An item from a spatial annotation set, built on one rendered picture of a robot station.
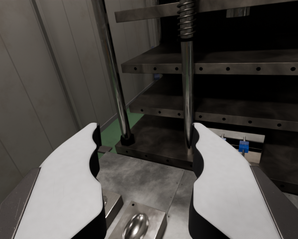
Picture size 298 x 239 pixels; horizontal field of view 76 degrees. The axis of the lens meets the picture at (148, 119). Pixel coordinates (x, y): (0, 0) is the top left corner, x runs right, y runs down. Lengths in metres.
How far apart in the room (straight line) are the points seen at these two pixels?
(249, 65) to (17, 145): 2.03
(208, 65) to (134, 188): 0.66
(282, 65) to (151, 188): 0.75
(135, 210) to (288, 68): 0.80
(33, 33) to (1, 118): 0.86
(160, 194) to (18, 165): 1.66
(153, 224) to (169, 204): 0.16
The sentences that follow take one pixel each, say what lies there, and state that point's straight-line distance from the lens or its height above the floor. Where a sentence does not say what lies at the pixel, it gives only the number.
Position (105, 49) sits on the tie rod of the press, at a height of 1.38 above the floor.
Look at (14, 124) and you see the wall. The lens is 2.19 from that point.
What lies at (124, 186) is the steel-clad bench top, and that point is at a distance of 0.99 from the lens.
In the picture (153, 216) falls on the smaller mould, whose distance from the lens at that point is 0.79.
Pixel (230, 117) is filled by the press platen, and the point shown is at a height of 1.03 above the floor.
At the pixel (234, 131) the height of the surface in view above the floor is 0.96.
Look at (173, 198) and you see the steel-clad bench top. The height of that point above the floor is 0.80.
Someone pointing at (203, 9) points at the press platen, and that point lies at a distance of 0.93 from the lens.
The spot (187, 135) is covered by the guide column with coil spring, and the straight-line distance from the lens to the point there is 1.06.
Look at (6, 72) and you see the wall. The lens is 2.14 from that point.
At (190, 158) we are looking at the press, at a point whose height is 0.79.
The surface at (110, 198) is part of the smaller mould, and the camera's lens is 0.88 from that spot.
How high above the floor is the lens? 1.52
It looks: 29 degrees down
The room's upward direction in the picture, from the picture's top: 8 degrees counter-clockwise
